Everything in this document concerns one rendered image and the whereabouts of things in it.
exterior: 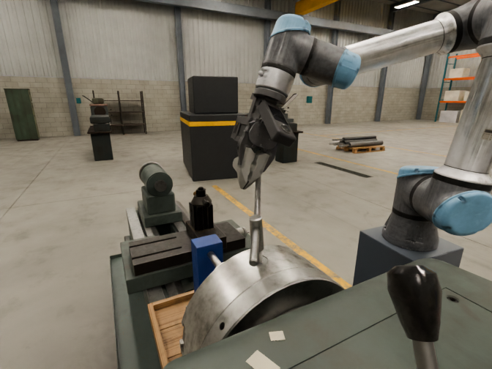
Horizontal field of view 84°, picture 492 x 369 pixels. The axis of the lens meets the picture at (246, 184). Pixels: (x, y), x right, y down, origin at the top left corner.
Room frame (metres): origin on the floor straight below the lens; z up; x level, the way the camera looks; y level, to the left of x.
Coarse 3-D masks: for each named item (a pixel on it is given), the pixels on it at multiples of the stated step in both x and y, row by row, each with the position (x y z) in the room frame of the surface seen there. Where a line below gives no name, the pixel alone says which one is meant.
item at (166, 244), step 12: (228, 228) 1.10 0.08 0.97; (144, 240) 0.99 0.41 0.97; (156, 240) 0.99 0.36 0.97; (168, 240) 0.99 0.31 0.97; (180, 240) 0.99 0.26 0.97; (228, 240) 0.99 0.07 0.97; (240, 240) 1.00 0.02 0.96; (132, 252) 0.90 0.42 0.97; (144, 252) 0.90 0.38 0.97; (156, 252) 0.90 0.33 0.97; (168, 252) 0.90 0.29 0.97; (180, 252) 0.90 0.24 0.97; (144, 264) 0.83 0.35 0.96; (156, 264) 0.85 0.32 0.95; (168, 264) 0.87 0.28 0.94
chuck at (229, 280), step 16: (240, 256) 0.45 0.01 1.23; (272, 256) 0.44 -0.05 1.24; (288, 256) 0.45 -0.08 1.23; (224, 272) 0.42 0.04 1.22; (240, 272) 0.40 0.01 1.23; (256, 272) 0.40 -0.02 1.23; (272, 272) 0.39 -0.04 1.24; (208, 288) 0.40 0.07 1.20; (224, 288) 0.38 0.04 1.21; (240, 288) 0.37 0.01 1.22; (192, 304) 0.40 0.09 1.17; (208, 304) 0.37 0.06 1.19; (224, 304) 0.36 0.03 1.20; (192, 320) 0.38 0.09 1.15; (208, 320) 0.35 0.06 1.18; (192, 336) 0.36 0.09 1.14
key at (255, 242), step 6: (258, 180) 0.58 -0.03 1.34; (258, 186) 0.55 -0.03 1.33; (258, 192) 0.53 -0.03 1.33; (258, 198) 0.51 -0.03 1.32; (258, 204) 0.50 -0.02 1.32; (258, 210) 0.48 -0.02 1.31; (252, 234) 0.40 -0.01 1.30; (258, 234) 0.40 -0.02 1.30; (252, 240) 0.38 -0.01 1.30; (258, 240) 0.38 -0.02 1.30; (252, 246) 0.36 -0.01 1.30; (252, 252) 0.34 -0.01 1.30; (252, 258) 0.33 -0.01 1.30; (252, 264) 0.33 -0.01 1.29
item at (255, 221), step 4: (252, 216) 0.43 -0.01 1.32; (256, 216) 0.43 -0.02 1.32; (260, 216) 0.43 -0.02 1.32; (252, 220) 0.41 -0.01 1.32; (256, 220) 0.41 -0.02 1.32; (260, 220) 0.42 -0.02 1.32; (252, 224) 0.42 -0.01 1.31; (256, 224) 0.41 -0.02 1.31; (260, 224) 0.42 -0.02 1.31; (252, 228) 0.42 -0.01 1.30; (260, 228) 0.42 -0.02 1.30; (252, 232) 0.42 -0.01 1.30; (260, 232) 0.42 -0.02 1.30; (260, 236) 0.42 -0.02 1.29; (260, 240) 0.42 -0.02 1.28; (260, 244) 0.42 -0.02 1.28; (260, 248) 0.42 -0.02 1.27; (260, 252) 0.42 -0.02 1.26; (260, 256) 0.42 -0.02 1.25; (260, 260) 0.42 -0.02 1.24
